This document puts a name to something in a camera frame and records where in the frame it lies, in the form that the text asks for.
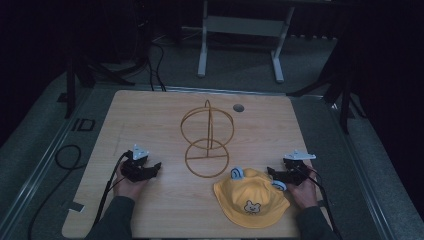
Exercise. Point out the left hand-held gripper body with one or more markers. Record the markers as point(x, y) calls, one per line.
point(135, 170)

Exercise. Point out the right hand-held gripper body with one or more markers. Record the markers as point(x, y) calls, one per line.
point(295, 171)

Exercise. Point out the yellow bucket hat with ears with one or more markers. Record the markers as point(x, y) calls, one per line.
point(250, 200)

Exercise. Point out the person's left hand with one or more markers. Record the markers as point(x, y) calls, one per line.
point(128, 188)

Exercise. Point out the person's right hand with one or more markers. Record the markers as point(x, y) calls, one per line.
point(305, 193)

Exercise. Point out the grey table grommet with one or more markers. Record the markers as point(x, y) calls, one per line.
point(238, 107)

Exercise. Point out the black tripod stand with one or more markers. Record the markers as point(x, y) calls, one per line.
point(345, 100)
point(71, 86)

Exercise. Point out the white metal table frame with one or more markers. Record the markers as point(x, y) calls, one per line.
point(243, 26)

